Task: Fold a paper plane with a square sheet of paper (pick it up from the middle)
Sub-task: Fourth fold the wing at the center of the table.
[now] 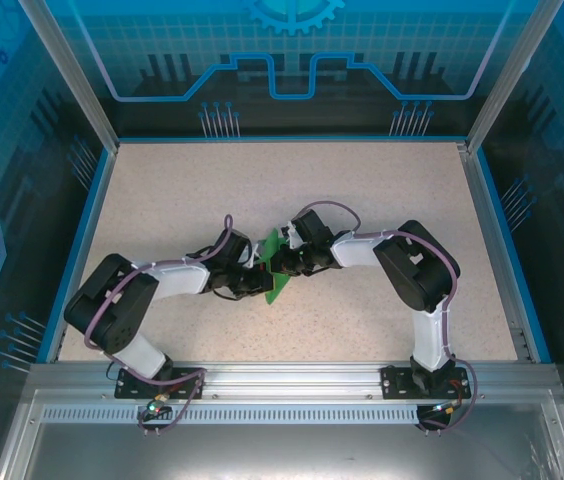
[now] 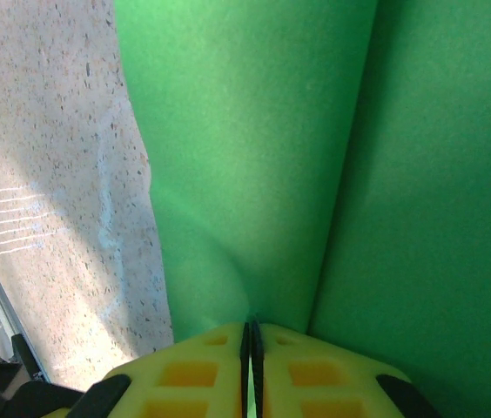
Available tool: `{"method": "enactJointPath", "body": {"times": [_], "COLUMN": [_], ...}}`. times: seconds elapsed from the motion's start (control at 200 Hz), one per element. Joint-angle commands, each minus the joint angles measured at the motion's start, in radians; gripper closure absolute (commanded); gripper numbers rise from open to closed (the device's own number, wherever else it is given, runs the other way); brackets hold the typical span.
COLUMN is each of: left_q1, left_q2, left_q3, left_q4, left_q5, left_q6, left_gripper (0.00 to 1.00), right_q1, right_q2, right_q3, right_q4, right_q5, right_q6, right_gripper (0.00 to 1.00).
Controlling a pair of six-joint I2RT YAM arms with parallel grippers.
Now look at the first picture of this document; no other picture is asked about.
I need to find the green paper sheet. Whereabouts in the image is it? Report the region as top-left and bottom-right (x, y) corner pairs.
(251, 228), (294, 306)

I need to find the steel bottom panel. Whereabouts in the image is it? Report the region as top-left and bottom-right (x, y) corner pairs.
(0, 388), (564, 480)

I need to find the aluminium front rail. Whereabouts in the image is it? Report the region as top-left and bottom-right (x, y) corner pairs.
(29, 362), (559, 402)

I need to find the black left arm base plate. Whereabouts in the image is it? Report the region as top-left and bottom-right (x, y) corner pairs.
(113, 366), (207, 401)

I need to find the slotted metal cable duct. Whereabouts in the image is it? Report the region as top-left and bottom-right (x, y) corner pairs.
(40, 405), (436, 424)

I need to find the aluminium side rail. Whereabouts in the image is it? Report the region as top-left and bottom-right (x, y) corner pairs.
(45, 144), (121, 364)
(455, 141), (536, 364)

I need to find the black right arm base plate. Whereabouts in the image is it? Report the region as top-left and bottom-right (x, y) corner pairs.
(380, 364), (469, 401)

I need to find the cable connector with green light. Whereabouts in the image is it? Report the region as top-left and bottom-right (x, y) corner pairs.
(429, 397), (466, 417)
(141, 392), (173, 420)

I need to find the aluminium frame post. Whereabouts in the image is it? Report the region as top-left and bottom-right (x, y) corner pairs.
(465, 0), (564, 154)
(15, 0), (122, 154)

